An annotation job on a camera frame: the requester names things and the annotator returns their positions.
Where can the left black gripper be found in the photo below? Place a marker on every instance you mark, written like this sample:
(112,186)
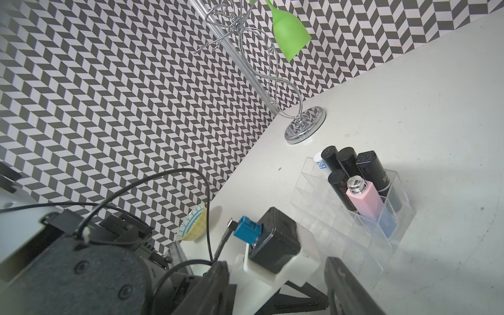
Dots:
(256,297)

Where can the black lipstick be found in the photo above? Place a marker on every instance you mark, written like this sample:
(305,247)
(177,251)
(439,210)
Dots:
(372,170)
(329,156)
(346,158)
(338,181)

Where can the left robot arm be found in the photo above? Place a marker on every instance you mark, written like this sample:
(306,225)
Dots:
(72,268)

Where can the chrome wire stand green leaves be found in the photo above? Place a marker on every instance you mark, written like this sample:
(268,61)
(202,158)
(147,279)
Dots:
(289,38)

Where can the clear acrylic lipstick organizer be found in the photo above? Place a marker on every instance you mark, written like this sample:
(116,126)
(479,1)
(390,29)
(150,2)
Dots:
(365,246)

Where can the yellow patterned plate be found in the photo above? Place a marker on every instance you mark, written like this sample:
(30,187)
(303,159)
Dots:
(194,226)

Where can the clear white lip tube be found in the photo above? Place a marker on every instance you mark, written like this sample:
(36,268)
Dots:
(320,163)

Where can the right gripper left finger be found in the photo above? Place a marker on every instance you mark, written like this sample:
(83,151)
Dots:
(207,294)

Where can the pink blue gradient lipstick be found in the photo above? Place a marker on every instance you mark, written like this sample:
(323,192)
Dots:
(369,204)

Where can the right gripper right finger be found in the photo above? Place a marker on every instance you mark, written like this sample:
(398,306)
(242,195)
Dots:
(345,293)

